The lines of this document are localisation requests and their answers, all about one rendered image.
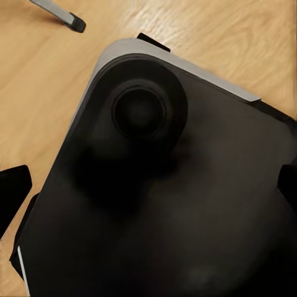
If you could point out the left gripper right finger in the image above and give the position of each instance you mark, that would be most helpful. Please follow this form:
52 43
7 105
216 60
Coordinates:
287 184

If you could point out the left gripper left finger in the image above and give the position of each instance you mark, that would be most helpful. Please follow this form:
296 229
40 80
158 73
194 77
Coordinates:
15 184

